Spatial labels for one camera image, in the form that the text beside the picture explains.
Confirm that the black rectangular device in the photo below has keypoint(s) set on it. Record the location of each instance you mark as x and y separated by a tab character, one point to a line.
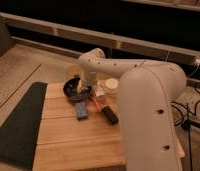
110	115

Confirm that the blue rectangular block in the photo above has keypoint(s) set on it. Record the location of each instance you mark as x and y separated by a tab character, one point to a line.
81	111

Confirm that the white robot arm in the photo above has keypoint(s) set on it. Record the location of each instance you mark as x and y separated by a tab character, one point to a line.
145	92

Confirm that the white cloth piece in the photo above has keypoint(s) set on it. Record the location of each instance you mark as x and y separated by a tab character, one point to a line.
99	92

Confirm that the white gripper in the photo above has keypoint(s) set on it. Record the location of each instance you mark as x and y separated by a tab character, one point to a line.
87	79

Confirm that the wooden shelf rail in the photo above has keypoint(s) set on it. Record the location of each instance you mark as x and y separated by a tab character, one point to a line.
122	43

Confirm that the dark ceramic bowl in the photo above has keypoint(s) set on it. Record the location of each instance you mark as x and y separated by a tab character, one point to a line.
71	92

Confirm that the dark green floor mat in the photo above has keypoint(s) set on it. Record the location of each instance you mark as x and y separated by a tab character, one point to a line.
18	134

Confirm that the white cup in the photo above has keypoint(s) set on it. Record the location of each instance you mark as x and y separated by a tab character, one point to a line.
111	86

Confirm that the orange marker pen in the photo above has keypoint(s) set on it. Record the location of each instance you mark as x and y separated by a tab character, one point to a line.
97	104

